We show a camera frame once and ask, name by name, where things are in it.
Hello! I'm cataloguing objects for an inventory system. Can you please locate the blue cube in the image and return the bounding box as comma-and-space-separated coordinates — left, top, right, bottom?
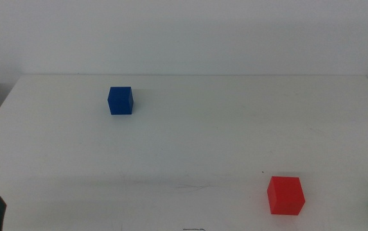
107, 86, 134, 116

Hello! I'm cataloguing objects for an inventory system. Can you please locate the red cube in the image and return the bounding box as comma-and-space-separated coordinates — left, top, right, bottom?
267, 176, 306, 216

